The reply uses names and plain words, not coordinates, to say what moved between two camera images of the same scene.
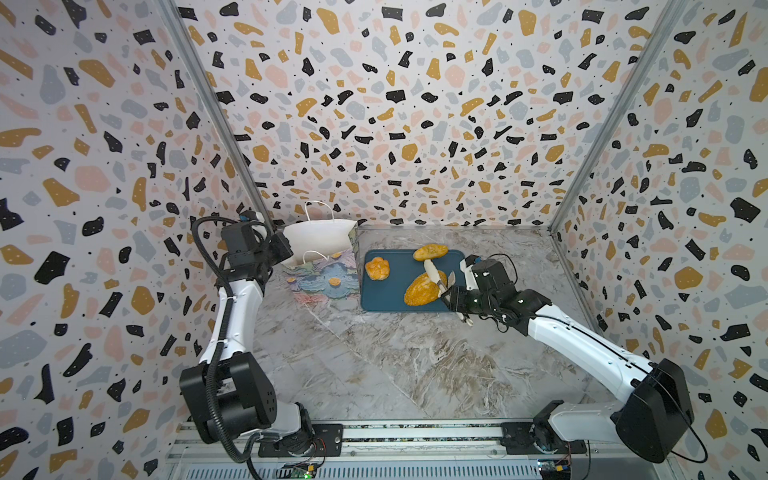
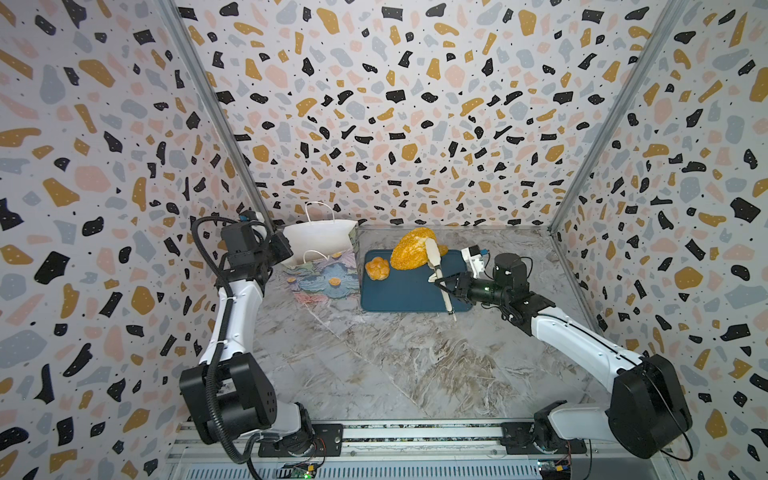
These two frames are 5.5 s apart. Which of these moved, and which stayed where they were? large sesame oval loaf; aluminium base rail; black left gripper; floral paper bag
Moved: large sesame oval loaf
Stayed: black left gripper; aluminium base rail; floral paper bag
